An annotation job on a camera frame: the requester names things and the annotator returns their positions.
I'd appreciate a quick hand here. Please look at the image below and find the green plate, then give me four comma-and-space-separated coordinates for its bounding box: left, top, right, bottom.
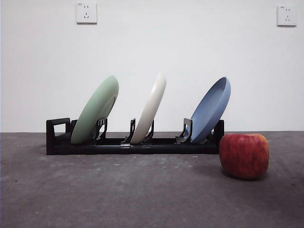
70, 75, 119, 145

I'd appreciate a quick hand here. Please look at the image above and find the red apple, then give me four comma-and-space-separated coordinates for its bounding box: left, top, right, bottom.
218, 133, 270, 180

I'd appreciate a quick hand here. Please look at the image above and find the cream white plate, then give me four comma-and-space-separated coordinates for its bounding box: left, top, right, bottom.
130, 73, 167, 145

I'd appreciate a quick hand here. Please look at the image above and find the blue plate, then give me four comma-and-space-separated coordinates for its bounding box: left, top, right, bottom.
190, 76, 231, 144

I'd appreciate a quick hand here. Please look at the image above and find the black plate rack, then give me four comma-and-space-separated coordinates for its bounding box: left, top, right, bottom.
46, 117, 225, 156

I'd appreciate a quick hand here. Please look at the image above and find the white wall socket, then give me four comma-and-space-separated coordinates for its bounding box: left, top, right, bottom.
276, 5, 297, 27
76, 2, 98, 24

